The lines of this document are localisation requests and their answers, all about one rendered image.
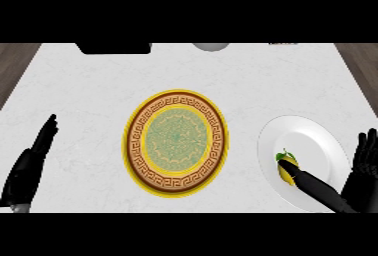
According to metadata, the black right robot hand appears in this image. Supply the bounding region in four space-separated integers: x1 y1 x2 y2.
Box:
278 127 378 214

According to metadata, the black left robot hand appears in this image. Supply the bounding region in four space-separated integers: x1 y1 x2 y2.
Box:
0 113 61 208

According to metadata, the yellow lemon with leaf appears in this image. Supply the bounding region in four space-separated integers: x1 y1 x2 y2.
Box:
274 148 300 187

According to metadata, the white plate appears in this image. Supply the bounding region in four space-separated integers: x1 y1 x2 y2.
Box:
256 115 352 213

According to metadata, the yellow patterned plate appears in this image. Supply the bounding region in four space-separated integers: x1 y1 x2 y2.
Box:
122 88 231 199

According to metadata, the black appliance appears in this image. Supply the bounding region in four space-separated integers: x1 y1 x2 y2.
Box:
75 42 154 56

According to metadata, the grey round object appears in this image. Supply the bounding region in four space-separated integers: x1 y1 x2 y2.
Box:
193 42 233 53

